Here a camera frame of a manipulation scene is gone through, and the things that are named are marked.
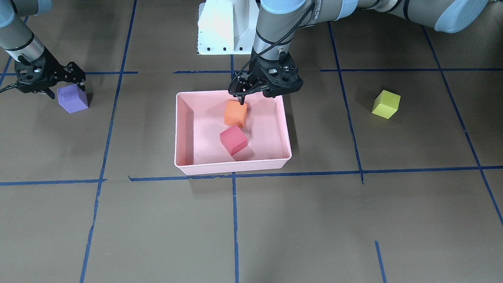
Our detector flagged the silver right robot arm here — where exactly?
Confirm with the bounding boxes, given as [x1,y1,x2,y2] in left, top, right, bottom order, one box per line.
[0,0,86,99]

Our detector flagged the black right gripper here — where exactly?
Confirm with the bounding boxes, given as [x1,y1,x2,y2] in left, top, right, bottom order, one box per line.
[15,48,86,99]

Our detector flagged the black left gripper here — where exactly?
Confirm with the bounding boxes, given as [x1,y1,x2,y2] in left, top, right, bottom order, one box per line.
[229,52,304,105]

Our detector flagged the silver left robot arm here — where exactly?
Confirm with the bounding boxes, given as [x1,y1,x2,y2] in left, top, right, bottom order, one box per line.
[228,0,488,105]

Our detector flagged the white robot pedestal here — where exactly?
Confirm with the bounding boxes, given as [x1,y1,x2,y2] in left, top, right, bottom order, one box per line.
[196,0,259,55]

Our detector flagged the orange foam cube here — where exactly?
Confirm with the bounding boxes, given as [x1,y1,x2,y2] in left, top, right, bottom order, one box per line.
[224,100,248,128]

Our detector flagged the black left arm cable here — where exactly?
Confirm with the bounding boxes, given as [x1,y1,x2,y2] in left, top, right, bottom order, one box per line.
[228,2,317,95]

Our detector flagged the yellow-green foam cube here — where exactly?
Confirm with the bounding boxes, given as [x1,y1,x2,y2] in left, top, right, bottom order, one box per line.
[371,90,401,119]

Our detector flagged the red foam cube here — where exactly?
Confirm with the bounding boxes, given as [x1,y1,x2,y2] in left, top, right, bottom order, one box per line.
[219,125,248,156]

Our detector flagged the pink plastic bin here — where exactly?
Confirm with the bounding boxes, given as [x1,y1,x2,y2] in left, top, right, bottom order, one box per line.
[174,91,292,175]

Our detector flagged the purple foam cube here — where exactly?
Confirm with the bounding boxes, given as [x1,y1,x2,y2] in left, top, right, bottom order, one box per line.
[57,84,89,113]

